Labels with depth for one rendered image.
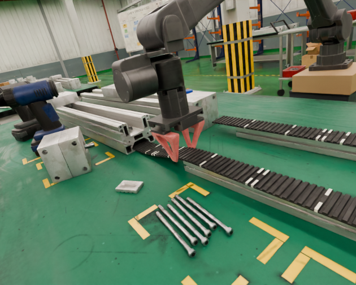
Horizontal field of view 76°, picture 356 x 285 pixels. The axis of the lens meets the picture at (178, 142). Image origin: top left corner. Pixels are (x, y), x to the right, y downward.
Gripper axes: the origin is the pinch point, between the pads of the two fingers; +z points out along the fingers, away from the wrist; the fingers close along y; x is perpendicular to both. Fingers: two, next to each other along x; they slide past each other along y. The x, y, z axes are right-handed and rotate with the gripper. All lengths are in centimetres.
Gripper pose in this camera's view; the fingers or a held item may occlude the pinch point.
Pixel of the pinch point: (183, 152)
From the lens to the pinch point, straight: 50.1
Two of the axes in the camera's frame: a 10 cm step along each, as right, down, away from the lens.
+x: 6.6, 1.9, -7.2
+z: 1.8, 9.0, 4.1
